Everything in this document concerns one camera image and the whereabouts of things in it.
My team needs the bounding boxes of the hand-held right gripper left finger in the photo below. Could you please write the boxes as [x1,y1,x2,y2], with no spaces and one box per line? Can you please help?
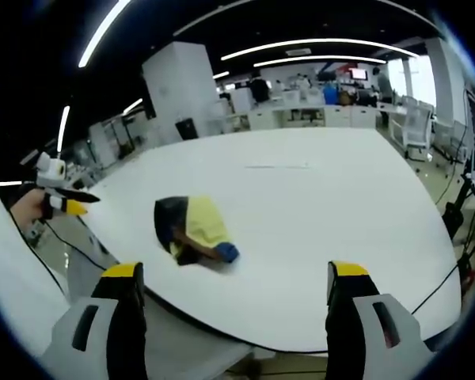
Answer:
[43,260,148,380]

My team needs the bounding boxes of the large white pillar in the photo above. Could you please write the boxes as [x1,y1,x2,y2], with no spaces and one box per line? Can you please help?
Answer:
[141,40,219,140]

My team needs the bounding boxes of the white mesh office chair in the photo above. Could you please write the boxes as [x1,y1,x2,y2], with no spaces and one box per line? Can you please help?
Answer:
[398,101,435,162]

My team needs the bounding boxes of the ceiling light strip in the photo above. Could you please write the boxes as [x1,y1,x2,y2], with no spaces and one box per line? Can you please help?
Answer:
[78,0,132,69]
[220,37,417,63]
[56,104,71,154]
[253,55,388,69]

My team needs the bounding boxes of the black cable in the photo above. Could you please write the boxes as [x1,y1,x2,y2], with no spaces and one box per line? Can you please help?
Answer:
[410,260,461,314]
[43,219,106,271]

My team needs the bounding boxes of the yellow black blue garment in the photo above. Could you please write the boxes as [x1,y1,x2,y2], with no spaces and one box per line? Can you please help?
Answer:
[154,194,241,267]

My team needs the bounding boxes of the person's left hand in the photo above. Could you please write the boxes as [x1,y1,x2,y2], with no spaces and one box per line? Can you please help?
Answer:
[8,188,51,231]

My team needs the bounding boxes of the black tripod stand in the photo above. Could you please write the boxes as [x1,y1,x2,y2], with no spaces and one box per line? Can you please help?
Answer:
[442,89,475,254]

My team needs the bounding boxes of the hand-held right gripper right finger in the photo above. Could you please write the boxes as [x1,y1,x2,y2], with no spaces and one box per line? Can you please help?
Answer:
[325,260,437,380]

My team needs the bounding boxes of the long white counter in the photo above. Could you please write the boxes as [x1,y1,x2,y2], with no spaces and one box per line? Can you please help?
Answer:
[248,103,381,130]

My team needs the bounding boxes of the black waste bin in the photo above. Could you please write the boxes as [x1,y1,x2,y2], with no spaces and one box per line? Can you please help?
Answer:
[174,117,200,141]

